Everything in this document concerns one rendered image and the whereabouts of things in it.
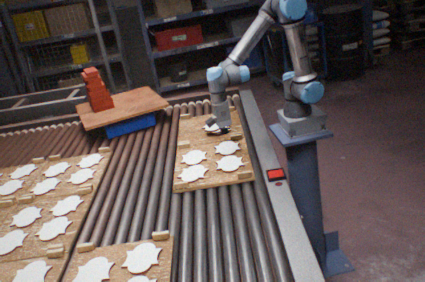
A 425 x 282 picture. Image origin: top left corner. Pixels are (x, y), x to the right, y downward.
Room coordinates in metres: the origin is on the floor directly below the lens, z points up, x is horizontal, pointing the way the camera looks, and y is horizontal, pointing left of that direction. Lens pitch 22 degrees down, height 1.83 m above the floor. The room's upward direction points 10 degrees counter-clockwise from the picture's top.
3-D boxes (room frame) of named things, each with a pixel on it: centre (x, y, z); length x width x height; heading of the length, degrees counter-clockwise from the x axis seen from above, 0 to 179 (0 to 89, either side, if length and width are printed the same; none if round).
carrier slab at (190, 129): (2.17, 0.02, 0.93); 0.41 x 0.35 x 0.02; 179
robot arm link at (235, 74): (1.90, -0.14, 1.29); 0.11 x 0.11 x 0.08; 13
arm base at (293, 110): (2.08, -0.45, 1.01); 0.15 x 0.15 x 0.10
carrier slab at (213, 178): (1.76, 0.03, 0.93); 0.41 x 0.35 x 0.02; 178
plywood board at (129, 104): (2.55, 0.55, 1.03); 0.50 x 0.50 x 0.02; 20
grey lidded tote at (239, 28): (6.25, -0.70, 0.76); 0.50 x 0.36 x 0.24; 102
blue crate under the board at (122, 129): (2.48, 0.53, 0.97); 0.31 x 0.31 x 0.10; 20
